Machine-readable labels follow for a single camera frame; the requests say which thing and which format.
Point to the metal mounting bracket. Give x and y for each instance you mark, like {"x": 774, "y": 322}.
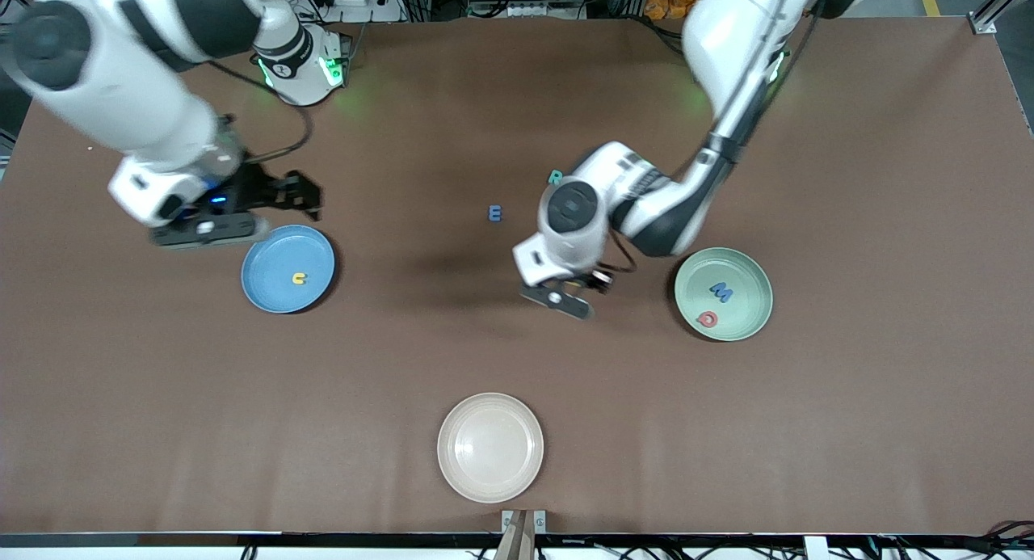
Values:
{"x": 506, "y": 520}

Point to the blue plate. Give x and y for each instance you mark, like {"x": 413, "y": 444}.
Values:
{"x": 275, "y": 289}

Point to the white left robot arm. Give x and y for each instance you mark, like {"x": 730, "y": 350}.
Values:
{"x": 727, "y": 35}

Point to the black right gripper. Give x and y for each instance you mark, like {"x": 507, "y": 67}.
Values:
{"x": 257, "y": 190}

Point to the cream plate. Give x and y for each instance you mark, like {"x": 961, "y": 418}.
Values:
{"x": 490, "y": 448}

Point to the blue uppercase foam letter M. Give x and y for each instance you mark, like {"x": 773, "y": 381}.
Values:
{"x": 721, "y": 293}

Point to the red foam letter Q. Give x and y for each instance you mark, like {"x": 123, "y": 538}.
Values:
{"x": 700, "y": 319}

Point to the green plate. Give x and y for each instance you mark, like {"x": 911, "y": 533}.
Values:
{"x": 743, "y": 317}

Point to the tan camera post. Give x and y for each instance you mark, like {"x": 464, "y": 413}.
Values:
{"x": 517, "y": 544}

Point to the brown table cover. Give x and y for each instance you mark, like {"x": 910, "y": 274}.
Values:
{"x": 517, "y": 358}

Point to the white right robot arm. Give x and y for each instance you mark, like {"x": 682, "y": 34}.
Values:
{"x": 121, "y": 83}

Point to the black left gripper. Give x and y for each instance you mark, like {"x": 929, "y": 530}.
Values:
{"x": 598, "y": 279}

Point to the aluminium frame profile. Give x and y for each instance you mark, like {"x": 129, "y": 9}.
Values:
{"x": 998, "y": 9}

